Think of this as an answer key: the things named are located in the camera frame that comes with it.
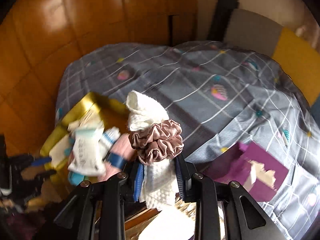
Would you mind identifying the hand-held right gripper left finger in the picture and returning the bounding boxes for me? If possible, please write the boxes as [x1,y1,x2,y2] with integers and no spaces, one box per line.
[54,162,145,240]

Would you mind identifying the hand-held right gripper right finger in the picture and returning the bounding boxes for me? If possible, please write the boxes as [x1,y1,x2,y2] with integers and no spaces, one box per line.
[175,153,284,240]

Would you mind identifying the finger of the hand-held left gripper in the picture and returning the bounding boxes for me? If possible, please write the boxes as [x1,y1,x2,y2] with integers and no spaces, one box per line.
[22,169,57,181]
[10,154,53,168]

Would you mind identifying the white waffle towel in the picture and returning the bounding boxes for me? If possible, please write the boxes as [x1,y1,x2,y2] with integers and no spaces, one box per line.
[125,90,180,210]

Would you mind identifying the white wipes packet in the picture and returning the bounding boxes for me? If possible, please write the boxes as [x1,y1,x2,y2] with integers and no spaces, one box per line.
[67,126,107,176]

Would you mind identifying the brown satin scrunchie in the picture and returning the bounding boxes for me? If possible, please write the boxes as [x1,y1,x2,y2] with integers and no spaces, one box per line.
[128,119,184,167]

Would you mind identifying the grey sock with blue stripes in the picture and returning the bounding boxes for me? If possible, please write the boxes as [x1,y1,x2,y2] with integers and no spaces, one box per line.
[99,126,121,153]

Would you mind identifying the shiny gold box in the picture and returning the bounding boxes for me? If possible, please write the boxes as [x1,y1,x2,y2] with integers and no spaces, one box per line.
[40,91,130,183]

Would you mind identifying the pink cloth with blue band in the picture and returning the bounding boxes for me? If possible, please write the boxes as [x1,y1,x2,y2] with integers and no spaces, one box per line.
[96,134,137,180]

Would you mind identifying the pink patterned cloth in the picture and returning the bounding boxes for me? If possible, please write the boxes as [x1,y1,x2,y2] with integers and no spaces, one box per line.
[0,195,58,240]

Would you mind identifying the grey checked printed blanket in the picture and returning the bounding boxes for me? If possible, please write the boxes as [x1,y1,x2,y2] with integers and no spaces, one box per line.
[55,40,320,240]

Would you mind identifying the purple cardboard box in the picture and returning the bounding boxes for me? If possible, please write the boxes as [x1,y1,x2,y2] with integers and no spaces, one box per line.
[204,141,292,202]

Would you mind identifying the wooden wardrobe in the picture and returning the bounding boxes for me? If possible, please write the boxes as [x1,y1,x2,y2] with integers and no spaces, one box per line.
[0,0,198,155]

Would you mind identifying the blue headboard panel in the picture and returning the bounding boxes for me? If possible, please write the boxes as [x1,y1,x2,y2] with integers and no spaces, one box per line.
[310,104,320,130]

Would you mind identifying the grey headboard panel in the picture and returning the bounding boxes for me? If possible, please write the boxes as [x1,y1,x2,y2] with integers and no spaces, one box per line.
[224,9,284,55]

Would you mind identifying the black board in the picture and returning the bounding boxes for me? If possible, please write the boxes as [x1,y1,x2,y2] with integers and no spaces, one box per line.
[209,0,239,40]

